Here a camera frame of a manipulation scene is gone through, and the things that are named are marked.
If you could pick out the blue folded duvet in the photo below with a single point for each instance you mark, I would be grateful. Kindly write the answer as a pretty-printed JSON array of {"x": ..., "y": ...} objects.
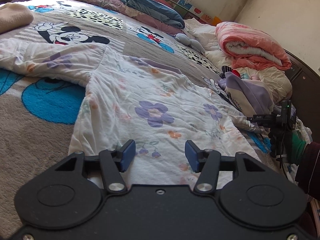
[{"x": 158, "y": 11}]

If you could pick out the gloved right hand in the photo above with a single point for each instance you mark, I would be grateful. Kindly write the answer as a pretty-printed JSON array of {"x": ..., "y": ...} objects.
[{"x": 298, "y": 147}]

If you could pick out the Mickey Mouse bed blanket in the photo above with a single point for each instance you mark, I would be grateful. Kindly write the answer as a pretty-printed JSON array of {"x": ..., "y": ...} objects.
[{"x": 38, "y": 114}]

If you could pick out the pink rolled quilt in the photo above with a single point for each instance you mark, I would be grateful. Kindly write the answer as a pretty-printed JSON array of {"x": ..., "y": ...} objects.
[{"x": 250, "y": 47}]

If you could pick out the dark wooden headboard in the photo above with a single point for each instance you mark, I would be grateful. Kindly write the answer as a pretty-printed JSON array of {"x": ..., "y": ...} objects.
[{"x": 305, "y": 95}]

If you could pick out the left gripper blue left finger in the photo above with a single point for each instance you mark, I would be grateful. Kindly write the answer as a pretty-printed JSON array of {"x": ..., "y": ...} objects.
[{"x": 115, "y": 162}]

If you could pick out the colourful alphabet foam mat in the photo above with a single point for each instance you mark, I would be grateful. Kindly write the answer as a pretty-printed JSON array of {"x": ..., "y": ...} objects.
[{"x": 189, "y": 11}]

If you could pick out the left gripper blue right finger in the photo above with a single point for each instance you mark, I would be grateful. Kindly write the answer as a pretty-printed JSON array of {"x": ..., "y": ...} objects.
[{"x": 205, "y": 162}]

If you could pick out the white floral quilted garment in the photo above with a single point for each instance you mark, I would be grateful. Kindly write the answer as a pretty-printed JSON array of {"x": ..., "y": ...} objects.
[{"x": 127, "y": 98}]

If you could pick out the cream quilt under pink one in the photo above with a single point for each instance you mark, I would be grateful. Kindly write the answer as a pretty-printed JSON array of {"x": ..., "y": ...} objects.
[{"x": 275, "y": 79}]

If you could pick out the beige folded fleece blanket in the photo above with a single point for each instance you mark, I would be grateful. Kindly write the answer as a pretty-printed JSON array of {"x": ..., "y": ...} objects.
[{"x": 13, "y": 16}]

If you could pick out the purple and cream garment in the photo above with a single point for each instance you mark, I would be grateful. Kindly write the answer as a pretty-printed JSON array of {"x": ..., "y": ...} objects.
[{"x": 251, "y": 97}]

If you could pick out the grey plush toy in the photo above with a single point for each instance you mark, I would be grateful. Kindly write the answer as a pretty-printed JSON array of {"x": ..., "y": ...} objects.
[{"x": 192, "y": 43}]

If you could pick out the grey clothes pile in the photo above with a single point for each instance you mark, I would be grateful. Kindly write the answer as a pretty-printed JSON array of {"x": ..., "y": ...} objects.
[{"x": 303, "y": 132}]

